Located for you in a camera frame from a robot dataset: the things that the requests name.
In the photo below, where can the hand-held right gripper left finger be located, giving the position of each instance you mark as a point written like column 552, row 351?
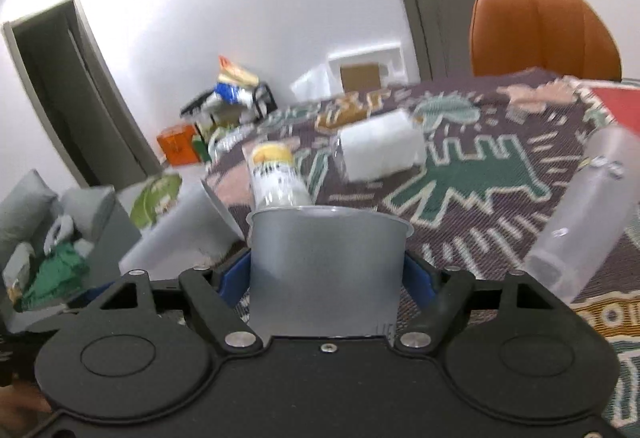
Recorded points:
column 234, row 279

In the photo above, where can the dark doorway frame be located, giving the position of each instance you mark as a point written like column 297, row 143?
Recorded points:
column 65, row 87

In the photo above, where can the brown cardboard box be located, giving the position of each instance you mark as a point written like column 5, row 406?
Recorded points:
column 361, row 76

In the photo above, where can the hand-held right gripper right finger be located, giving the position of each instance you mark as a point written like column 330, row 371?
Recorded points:
column 421, row 279

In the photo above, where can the grey plastic cup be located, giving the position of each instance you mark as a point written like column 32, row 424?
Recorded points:
column 325, row 268

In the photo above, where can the orange chair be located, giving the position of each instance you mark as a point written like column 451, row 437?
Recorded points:
column 540, row 37

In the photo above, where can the green and white bag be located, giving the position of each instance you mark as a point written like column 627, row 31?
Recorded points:
column 155, row 200

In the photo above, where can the yellow-capped clear bottle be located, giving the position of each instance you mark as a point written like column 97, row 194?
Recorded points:
column 275, row 178

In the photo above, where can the orange box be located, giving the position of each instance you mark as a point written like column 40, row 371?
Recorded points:
column 176, row 145

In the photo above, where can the white plastic cup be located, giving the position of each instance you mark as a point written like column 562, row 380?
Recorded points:
column 185, row 233

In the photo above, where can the translucent plastic bottle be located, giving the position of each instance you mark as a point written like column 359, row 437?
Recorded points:
column 585, row 213

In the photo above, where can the green cloth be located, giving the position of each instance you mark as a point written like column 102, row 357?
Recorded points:
column 55, row 275

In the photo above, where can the grey sofa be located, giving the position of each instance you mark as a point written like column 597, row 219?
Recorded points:
column 75, row 213

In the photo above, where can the clear box with white filling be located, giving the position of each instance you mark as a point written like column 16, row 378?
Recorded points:
column 380, row 147

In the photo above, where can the white storage box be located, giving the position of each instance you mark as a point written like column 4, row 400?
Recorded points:
column 320, row 80

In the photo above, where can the printed blanket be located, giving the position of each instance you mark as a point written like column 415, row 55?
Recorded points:
column 480, row 198

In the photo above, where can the red flat item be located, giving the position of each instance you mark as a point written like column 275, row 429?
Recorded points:
column 622, row 107

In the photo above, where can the black cart with packets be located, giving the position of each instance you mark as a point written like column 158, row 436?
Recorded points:
column 230, row 100

